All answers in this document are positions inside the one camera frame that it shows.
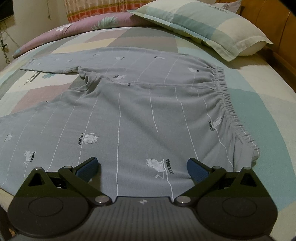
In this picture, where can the grey patterned pyjama trousers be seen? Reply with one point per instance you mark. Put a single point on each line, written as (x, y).
(142, 113)

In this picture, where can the black wall television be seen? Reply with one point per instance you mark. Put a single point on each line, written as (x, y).
(6, 9)

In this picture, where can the checked pastel pillow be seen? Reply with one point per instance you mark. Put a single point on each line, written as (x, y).
(227, 33)

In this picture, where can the grey floral back pillow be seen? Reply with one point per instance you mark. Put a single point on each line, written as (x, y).
(234, 7)

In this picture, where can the wooden headboard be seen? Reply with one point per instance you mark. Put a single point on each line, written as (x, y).
(278, 24)

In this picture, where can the patchwork pastel bed sheet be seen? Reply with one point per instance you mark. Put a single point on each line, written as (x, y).
(262, 100)

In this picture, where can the purple floral rolled quilt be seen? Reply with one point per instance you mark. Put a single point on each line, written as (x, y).
(92, 23)

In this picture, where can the beige and red curtain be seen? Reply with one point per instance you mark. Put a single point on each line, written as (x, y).
(80, 9)

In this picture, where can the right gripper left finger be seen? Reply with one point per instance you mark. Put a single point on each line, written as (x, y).
(50, 204)

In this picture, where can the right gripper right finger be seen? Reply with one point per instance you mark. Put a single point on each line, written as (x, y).
(229, 204)

